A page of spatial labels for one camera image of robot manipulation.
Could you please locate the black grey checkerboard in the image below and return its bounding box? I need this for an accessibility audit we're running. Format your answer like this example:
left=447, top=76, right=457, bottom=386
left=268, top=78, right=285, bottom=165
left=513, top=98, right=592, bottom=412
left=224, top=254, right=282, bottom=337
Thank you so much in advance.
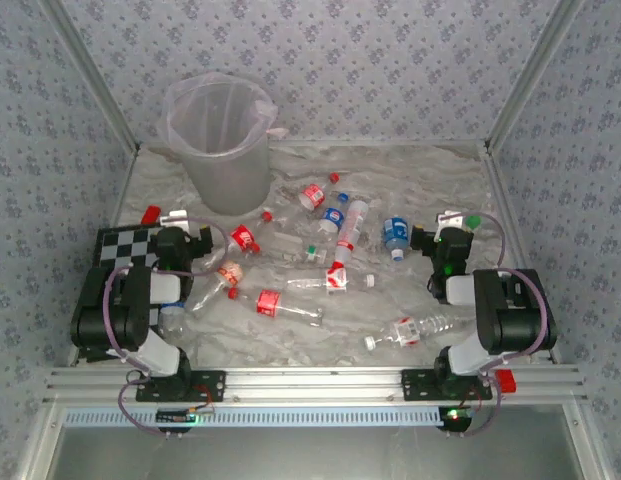
left=92, top=225, right=166, bottom=329

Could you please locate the clear bottle orange-red label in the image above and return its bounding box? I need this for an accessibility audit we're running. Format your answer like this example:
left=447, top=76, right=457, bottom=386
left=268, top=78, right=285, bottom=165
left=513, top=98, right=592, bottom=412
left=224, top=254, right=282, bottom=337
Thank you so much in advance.
left=185, top=242, right=262, bottom=316

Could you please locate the wide aluminium base rail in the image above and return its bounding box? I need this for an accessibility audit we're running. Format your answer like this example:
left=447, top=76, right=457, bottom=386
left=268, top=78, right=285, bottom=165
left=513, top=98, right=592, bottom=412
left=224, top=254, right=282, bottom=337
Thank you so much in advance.
left=43, top=364, right=589, bottom=405

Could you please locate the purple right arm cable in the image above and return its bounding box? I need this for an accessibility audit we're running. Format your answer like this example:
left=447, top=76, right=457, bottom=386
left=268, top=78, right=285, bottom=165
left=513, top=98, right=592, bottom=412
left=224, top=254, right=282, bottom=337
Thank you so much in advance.
left=459, top=212, right=554, bottom=439

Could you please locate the clear bottle with blue cap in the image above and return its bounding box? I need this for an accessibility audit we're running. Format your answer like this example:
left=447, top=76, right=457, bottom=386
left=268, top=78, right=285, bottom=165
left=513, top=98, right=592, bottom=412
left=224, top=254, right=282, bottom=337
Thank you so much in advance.
left=157, top=299, right=192, bottom=342

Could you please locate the aluminium frame rail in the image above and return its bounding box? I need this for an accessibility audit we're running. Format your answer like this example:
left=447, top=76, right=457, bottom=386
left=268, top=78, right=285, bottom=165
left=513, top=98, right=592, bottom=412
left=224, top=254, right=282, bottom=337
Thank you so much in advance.
left=479, top=147, right=564, bottom=364
left=107, top=147, right=141, bottom=226

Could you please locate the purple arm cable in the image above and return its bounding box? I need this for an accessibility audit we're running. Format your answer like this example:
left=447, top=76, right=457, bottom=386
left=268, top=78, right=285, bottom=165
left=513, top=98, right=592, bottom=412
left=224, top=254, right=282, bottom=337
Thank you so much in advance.
left=459, top=212, right=554, bottom=439
left=102, top=215, right=229, bottom=439

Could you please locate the slotted white cable duct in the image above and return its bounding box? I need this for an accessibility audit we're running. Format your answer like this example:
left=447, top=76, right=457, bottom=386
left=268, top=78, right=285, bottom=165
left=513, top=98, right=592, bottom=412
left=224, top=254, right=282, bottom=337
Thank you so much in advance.
left=63, top=405, right=444, bottom=428

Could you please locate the small electronics board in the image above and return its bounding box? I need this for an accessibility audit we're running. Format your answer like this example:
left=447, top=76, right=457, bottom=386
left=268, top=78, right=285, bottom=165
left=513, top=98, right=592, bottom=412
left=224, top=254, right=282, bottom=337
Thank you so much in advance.
left=156, top=407, right=215, bottom=427
left=438, top=406, right=474, bottom=432

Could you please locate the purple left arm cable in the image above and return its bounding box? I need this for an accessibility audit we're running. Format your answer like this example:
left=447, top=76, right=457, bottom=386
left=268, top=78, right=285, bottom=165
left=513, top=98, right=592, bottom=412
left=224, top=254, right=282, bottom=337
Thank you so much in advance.
left=102, top=215, right=229, bottom=439

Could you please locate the pink translucent bin liner bag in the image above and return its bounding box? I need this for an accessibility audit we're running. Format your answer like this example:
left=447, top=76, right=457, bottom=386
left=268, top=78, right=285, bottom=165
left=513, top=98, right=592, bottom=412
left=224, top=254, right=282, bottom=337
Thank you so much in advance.
left=161, top=71, right=290, bottom=156

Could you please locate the milky white bottle red cap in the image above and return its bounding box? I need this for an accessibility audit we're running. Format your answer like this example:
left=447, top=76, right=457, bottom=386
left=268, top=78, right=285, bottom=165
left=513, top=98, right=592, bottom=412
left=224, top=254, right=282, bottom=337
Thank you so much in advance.
left=330, top=198, right=371, bottom=272

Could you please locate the white-capped bottle red-white label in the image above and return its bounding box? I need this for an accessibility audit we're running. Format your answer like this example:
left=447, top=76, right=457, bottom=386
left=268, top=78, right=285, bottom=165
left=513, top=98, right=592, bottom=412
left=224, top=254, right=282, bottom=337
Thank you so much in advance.
left=284, top=267, right=377, bottom=296
left=363, top=307, right=466, bottom=351

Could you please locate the blue label water bottle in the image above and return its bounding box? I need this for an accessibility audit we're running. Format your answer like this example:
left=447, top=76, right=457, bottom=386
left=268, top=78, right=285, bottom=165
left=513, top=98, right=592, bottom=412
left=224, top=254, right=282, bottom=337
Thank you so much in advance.
left=381, top=215, right=411, bottom=262

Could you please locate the Pepsi bottle blue label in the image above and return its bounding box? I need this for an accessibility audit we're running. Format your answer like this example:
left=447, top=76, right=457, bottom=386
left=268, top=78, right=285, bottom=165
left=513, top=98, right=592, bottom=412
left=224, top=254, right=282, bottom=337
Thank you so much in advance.
left=315, top=192, right=350, bottom=239

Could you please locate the aluminium frame post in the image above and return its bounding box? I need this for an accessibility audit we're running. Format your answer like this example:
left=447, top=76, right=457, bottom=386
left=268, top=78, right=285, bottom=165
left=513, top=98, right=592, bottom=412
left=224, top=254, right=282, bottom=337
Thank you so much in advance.
left=482, top=0, right=591, bottom=154
left=44, top=0, right=144, bottom=154

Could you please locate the Coca-Cola bottle red cap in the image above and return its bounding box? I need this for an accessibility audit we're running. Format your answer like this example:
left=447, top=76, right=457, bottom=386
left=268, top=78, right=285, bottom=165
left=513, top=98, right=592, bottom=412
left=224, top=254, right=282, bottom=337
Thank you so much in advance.
left=275, top=172, right=341, bottom=224
left=227, top=287, right=325, bottom=329
left=195, top=210, right=274, bottom=275

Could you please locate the translucent plastic bin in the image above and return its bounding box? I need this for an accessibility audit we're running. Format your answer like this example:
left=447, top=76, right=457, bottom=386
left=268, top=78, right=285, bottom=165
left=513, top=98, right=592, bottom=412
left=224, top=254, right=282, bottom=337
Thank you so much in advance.
left=177, top=82, right=272, bottom=217

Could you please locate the clear bottle with green band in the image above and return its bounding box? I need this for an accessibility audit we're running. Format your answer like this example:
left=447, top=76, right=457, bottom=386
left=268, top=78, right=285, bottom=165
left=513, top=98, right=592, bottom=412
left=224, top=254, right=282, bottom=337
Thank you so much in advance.
left=269, top=232, right=331, bottom=265

